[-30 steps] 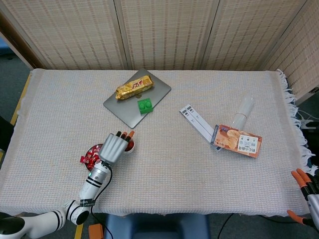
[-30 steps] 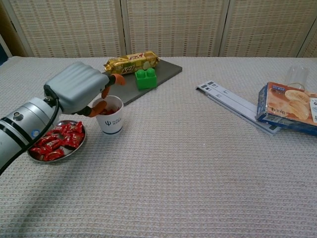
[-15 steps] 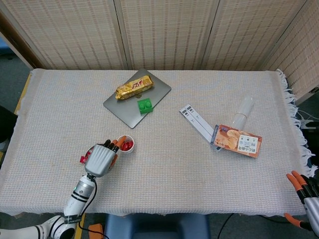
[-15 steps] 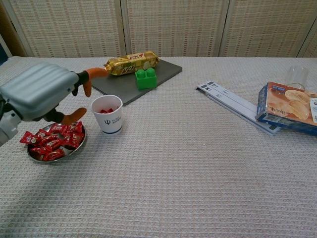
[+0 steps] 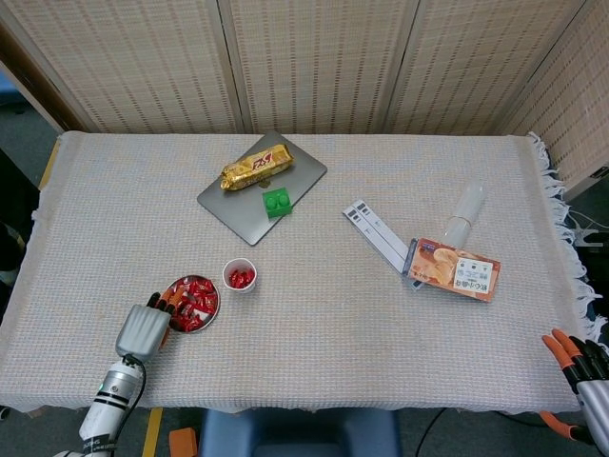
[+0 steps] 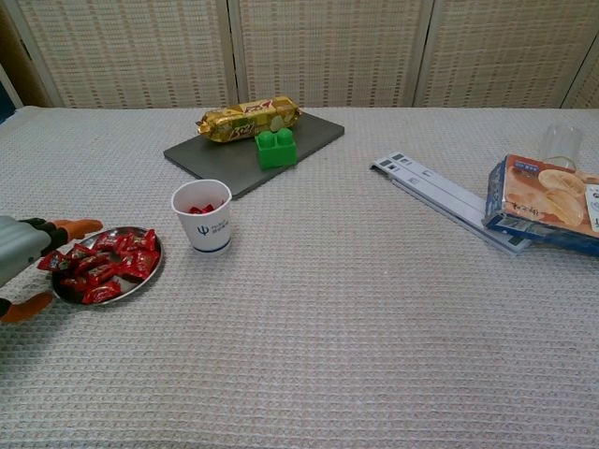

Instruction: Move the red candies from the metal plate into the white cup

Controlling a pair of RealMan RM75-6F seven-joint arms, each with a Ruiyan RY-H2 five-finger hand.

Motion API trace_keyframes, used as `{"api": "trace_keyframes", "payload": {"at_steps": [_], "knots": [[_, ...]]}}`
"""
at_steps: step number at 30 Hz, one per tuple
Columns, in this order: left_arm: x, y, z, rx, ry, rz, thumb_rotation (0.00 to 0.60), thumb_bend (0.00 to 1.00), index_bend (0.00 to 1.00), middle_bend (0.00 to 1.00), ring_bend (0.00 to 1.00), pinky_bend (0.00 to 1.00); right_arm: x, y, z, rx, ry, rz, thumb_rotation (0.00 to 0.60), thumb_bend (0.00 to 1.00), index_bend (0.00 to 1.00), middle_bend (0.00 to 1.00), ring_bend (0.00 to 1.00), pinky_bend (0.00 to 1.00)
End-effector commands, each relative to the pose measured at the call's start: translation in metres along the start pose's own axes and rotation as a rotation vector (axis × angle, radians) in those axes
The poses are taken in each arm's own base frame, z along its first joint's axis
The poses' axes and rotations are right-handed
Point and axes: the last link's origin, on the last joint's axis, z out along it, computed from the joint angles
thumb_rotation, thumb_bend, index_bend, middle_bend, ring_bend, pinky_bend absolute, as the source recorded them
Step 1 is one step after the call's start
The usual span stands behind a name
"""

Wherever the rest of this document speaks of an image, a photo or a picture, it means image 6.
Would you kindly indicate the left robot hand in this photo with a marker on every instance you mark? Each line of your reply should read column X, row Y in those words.
column 18, row 248

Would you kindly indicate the round metal plate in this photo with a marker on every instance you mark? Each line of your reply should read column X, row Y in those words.
column 126, row 294

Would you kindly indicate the white paper cup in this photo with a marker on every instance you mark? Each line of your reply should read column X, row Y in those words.
column 210, row 234

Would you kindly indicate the grey laptop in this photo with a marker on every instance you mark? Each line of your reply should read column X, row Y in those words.
column 220, row 159

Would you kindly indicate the woven folding screen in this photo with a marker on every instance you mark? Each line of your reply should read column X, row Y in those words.
column 140, row 47

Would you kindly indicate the gold snack pack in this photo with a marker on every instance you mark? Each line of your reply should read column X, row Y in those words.
column 243, row 121

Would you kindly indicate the green toy brick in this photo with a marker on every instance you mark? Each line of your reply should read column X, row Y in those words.
column 276, row 156

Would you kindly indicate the beige woven tablecloth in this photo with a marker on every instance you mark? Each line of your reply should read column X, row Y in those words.
column 327, row 327

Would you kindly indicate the long white paper box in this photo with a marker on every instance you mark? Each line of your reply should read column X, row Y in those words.
column 440, row 195
column 449, row 184

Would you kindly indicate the blue orange cookie box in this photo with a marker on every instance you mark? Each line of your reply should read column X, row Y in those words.
column 538, row 196

